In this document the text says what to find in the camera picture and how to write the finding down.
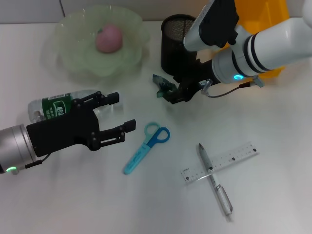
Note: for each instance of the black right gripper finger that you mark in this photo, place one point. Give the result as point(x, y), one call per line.
point(174, 98)
point(176, 84)

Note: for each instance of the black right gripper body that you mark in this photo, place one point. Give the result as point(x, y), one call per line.
point(192, 83)

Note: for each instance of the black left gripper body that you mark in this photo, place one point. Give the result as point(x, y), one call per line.
point(63, 134)

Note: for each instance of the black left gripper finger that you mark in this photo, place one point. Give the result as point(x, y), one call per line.
point(112, 98)
point(129, 125)

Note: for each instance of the green plastic wrapper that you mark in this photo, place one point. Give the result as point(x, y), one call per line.
point(161, 84)

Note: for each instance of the clear bottle with green label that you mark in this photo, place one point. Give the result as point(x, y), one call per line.
point(54, 106)

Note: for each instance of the pink peach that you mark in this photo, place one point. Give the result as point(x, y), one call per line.
point(108, 39)

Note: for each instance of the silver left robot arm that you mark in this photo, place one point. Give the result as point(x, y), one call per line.
point(14, 146)

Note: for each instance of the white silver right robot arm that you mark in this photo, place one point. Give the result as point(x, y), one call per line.
point(268, 46)

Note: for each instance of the blue and teal scissors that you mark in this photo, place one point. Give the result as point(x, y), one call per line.
point(152, 137)

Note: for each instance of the black mesh pen holder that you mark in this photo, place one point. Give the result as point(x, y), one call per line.
point(173, 44)

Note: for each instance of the translucent green fruit plate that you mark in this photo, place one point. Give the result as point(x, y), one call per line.
point(78, 56)

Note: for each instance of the clear plastic ruler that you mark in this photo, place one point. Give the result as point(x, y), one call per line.
point(236, 156)

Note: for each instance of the silver white pen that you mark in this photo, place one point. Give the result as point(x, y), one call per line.
point(223, 195)

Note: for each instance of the yellow plastic bin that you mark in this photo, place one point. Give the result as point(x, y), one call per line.
point(268, 12)

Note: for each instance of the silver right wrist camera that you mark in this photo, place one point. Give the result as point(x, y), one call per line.
point(212, 24)

